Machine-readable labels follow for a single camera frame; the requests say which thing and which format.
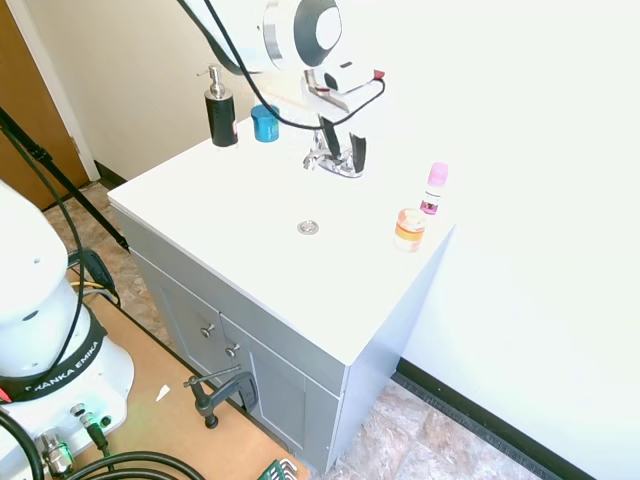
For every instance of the orange jar clear lid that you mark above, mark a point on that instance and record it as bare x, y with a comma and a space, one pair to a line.
409, 230

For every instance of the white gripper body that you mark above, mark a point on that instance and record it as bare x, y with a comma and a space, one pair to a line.
350, 82

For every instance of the wooden base board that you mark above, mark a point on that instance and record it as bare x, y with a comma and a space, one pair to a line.
165, 425

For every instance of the round metal cabinet knob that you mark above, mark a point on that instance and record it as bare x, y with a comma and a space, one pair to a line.
207, 330
231, 350

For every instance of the blue round jar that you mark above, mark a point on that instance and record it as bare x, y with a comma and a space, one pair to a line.
264, 125

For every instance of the chrome sink drain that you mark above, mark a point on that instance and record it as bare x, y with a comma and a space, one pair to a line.
307, 227

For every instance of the white sink vanity top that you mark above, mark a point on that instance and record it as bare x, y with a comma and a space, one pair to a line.
240, 210

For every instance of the black tripod leg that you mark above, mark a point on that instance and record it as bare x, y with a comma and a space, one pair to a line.
65, 177

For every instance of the black wall baseboard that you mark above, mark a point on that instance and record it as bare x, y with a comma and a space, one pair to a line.
500, 430

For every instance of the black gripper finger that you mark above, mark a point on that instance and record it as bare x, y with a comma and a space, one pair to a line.
359, 155
331, 140

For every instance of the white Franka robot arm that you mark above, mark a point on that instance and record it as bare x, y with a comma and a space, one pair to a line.
35, 280

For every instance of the black metal C-clamp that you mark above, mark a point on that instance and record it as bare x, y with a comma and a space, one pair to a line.
220, 392

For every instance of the black soap dispenser steel pump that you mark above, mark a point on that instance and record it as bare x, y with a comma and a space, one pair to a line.
221, 117

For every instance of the white bottle pink cap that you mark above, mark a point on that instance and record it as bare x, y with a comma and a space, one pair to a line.
434, 192

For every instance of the grey vanity cabinet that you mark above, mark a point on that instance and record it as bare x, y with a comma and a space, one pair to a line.
280, 350

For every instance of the white paper scrap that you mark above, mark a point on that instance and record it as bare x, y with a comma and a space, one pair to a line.
162, 393

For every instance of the green hex key set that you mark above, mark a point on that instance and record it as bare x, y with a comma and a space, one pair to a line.
280, 471

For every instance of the brown wooden door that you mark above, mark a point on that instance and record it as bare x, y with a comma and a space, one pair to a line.
20, 100

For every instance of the chrome sink faucet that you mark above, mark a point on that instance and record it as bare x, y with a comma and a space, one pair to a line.
330, 164

